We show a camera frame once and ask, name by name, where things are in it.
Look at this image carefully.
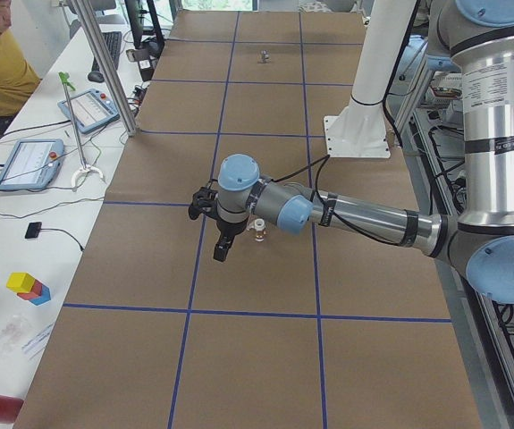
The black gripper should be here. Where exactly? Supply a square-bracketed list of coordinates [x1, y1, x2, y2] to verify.
[213, 215, 246, 262]

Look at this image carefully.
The white brass PPR valve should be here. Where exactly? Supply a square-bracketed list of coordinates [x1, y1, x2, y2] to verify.
[247, 218, 266, 242]

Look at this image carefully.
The chrome metal pipe fitting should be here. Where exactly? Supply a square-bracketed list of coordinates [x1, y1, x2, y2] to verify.
[258, 50, 270, 64]

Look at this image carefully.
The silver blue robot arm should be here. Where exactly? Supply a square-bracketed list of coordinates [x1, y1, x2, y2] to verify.
[209, 1, 514, 304]

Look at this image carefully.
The blue wooden block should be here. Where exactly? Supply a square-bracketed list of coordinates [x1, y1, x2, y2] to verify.
[29, 285, 51, 306]

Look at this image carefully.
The far blue teach pendant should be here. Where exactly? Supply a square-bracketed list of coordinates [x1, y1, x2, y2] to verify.
[71, 88, 120, 134]

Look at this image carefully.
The blue teach pendant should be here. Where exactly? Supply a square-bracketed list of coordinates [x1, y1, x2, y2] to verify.
[71, 88, 120, 134]
[0, 139, 64, 191]

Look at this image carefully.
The small black box device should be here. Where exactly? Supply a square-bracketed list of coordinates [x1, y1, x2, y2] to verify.
[24, 222, 42, 240]

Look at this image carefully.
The red wooden block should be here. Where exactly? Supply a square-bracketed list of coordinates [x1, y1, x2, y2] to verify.
[17, 280, 44, 301]

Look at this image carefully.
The near blue teach pendant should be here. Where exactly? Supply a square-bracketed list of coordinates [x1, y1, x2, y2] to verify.
[0, 139, 64, 191]

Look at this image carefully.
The yellow wooden block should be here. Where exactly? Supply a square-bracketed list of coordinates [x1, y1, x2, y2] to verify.
[6, 272, 35, 293]

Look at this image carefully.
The black computer mouse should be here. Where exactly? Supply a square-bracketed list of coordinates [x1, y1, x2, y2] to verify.
[87, 71, 105, 83]

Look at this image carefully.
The metal rod white stand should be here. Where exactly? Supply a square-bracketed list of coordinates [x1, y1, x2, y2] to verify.
[58, 71, 105, 191]

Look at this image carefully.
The clear plastic bag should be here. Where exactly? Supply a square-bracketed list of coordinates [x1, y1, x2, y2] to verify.
[0, 314, 32, 356]

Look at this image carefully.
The black keyboard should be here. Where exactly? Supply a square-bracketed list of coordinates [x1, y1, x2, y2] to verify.
[102, 31, 122, 69]

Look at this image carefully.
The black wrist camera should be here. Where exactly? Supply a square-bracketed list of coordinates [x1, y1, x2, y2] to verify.
[188, 187, 218, 220]

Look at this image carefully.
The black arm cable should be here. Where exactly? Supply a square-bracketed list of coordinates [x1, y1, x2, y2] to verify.
[265, 154, 412, 245]

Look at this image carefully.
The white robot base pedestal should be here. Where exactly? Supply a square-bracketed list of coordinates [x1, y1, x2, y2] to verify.
[324, 0, 417, 159]

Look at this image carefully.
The aluminium profile post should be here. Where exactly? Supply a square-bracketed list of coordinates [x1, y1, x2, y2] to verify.
[71, 0, 137, 137]

